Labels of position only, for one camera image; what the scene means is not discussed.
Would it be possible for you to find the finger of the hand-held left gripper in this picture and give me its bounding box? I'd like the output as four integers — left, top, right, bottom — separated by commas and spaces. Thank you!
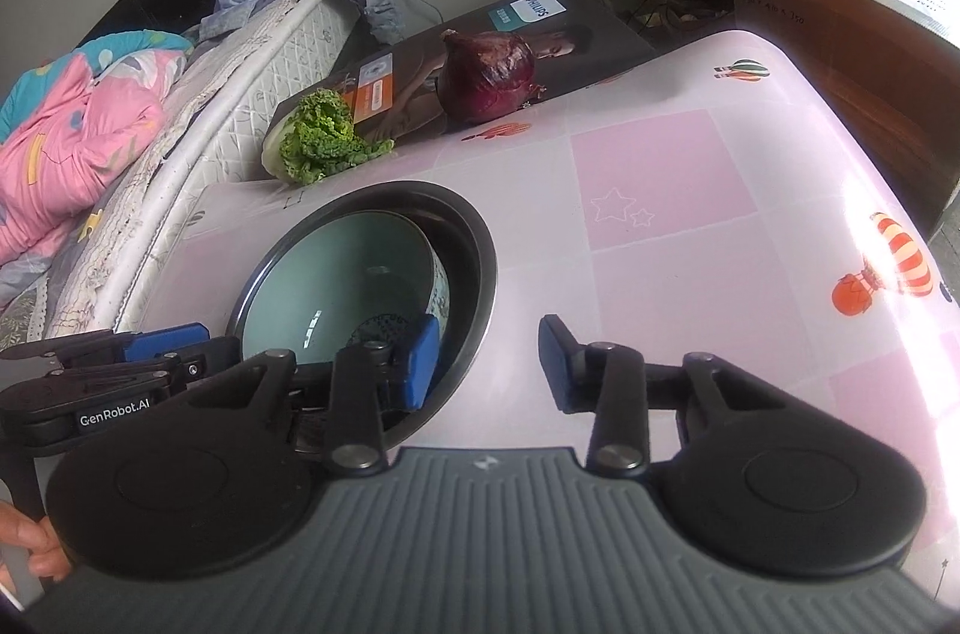
45, 336, 243, 395
0, 322, 210, 374

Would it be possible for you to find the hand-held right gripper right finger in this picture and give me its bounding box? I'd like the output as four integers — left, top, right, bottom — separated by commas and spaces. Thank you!
538, 313, 745, 476

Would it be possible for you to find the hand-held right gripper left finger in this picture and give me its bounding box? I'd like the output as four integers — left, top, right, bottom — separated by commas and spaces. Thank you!
229, 313, 442, 476

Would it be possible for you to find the steel bowl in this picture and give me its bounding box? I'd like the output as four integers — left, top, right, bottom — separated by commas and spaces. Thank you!
225, 181, 499, 449

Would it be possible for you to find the teal ceramic bowl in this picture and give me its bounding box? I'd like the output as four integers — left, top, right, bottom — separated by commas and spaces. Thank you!
236, 210, 452, 381

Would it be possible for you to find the person's left hand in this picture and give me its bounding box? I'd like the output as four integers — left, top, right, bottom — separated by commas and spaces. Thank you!
0, 503, 74, 595

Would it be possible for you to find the green patterned pillow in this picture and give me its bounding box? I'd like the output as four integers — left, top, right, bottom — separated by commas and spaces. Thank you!
0, 285, 55, 351

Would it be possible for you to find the pink patterned tablecloth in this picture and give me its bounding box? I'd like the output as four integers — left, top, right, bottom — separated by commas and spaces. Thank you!
180, 29, 960, 599

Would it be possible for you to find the pink floral quilt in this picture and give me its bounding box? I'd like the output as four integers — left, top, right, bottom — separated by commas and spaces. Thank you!
0, 34, 190, 265

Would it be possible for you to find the white quilted mattress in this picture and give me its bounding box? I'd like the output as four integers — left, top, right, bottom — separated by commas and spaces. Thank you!
45, 0, 362, 336

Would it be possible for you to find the napa cabbage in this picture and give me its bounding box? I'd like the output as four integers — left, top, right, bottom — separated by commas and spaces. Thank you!
262, 88, 397, 186

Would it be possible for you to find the red onion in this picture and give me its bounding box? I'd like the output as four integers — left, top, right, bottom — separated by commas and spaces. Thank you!
437, 29, 551, 125

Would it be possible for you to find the dark printed cardboard box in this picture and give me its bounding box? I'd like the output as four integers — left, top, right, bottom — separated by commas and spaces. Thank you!
266, 0, 662, 156

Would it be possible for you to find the brown wooden cabinet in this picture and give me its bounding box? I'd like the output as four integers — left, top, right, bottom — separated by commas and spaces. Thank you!
731, 0, 960, 239

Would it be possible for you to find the grey box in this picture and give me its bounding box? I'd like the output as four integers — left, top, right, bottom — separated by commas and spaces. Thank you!
866, 0, 960, 36

